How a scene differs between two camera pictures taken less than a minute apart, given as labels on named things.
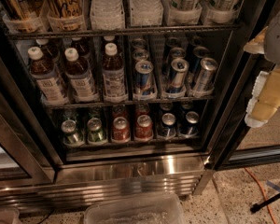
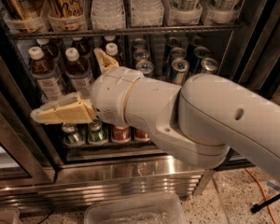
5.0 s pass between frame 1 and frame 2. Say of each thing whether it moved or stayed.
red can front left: stayed
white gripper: moved
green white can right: stayed
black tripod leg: stayed
